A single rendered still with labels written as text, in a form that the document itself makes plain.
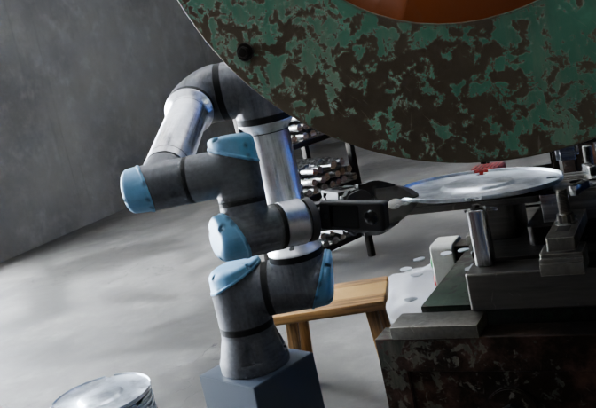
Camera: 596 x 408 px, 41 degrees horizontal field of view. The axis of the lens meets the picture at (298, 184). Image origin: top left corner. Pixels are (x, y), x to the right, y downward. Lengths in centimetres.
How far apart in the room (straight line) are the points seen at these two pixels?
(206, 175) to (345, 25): 38
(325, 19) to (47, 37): 621
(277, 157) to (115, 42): 623
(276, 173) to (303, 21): 66
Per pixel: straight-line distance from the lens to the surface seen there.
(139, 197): 127
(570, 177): 145
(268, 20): 101
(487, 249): 127
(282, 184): 161
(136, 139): 774
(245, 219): 123
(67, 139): 706
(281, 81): 101
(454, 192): 139
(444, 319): 127
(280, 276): 166
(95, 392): 247
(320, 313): 241
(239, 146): 123
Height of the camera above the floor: 109
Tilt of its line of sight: 9 degrees down
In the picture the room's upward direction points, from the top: 12 degrees counter-clockwise
